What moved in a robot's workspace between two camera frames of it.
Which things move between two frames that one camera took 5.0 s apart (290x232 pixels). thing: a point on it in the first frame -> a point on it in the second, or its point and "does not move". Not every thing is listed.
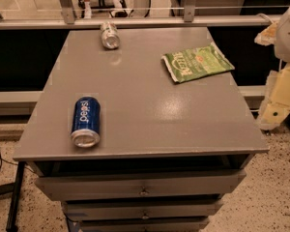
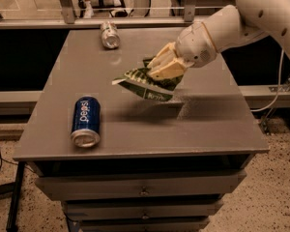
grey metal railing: (67, 16) does not move
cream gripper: (288, 36) -> (193, 45)
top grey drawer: (155, 185) does not move
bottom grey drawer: (145, 225) does not move
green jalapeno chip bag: (188, 64) -> (142, 82)
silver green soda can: (109, 38) does not move
